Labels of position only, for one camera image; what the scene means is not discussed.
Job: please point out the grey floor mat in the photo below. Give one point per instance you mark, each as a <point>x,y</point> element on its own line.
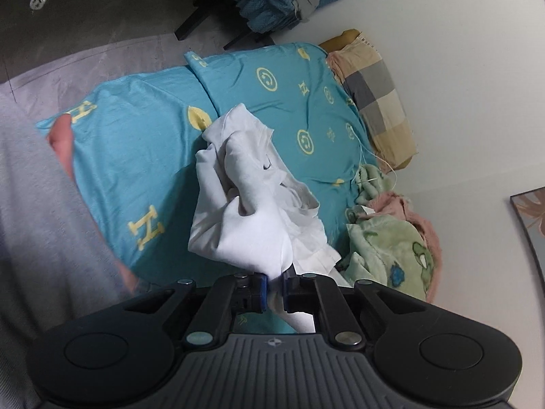
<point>106,59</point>

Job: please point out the framed wall picture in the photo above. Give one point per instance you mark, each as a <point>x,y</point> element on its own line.
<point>532,217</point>

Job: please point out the green plush blanket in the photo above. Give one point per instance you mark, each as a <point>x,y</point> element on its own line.
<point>383,243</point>

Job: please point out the person's grey clothing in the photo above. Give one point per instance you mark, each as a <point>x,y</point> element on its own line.
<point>42,230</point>

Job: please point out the checked pillow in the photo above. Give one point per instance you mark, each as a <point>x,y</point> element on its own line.
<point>379,89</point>

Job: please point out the white garment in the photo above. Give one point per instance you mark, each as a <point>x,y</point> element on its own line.
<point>251,230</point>

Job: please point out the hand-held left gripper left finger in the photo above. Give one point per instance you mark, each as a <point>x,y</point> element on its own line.
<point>264,296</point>

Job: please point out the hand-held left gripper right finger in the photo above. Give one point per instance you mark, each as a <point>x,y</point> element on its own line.
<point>287,298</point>

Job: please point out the teal patterned bed sheet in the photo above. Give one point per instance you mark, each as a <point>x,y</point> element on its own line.
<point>140,170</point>

